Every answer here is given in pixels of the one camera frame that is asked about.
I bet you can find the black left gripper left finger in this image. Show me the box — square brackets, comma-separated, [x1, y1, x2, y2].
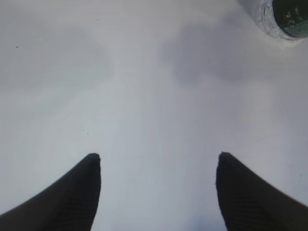
[0, 154, 101, 231]

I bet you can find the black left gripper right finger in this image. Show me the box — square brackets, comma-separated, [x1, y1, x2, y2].
[216, 152, 308, 231]

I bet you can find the clear plastic water bottle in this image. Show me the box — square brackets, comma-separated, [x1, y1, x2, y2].
[238, 0, 308, 41]

